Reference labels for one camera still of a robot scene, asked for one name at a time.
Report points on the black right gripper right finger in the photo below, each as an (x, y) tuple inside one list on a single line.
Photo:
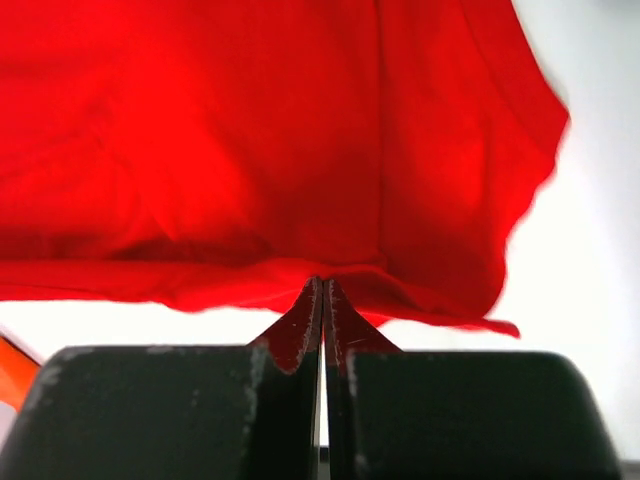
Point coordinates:
[(396, 414)]

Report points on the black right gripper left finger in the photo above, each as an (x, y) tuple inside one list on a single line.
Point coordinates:
[(177, 412)]

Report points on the red t-shirt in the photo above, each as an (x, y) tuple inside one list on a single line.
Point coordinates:
[(219, 153)]

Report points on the orange folded t-shirt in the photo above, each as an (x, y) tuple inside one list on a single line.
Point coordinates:
[(17, 372)]

